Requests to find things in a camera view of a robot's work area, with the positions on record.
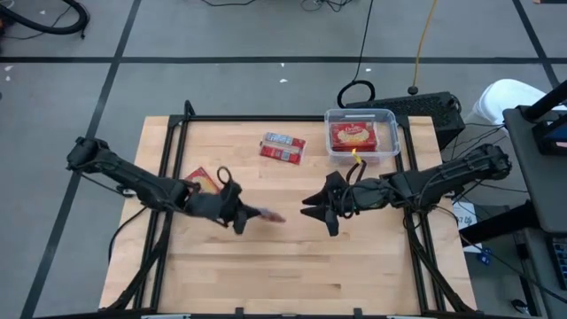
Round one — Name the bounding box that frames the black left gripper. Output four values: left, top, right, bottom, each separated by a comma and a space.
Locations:
188, 181, 262, 235

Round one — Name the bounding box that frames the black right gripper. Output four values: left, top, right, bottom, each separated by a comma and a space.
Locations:
299, 170, 395, 237

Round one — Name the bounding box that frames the red popcorn bag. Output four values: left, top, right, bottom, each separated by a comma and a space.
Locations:
258, 206, 288, 224
330, 121, 379, 153
259, 131, 307, 166
184, 166, 221, 196

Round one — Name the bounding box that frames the clear plastic bin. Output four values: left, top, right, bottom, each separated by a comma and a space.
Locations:
323, 107, 401, 167

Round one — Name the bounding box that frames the white paper sheet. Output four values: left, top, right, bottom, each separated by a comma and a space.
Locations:
452, 212, 484, 254

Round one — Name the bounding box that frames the black perforated computer case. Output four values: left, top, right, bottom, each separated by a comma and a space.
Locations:
346, 91, 466, 150

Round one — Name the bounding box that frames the grey cart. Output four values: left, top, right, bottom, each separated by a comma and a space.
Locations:
502, 105, 567, 236

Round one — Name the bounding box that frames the dark blue box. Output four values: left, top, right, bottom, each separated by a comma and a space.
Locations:
531, 118, 567, 157

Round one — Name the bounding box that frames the black keyboard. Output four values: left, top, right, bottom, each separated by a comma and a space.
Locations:
550, 236, 567, 292

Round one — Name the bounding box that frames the black pole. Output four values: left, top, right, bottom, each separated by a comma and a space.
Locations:
522, 79, 567, 123

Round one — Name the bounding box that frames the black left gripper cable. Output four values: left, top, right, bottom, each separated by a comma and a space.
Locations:
215, 165, 235, 186

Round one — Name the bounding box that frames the black aluminium table frame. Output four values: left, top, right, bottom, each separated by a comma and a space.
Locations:
105, 100, 478, 318

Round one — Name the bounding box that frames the black hanging cable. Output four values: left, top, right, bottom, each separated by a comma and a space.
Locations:
336, 0, 377, 109

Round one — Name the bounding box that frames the yellow hanging cable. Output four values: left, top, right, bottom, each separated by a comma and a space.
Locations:
408, 0, 439, 96

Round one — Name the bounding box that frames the black floor hose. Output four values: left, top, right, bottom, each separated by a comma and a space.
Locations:
0, 0, 91, 39

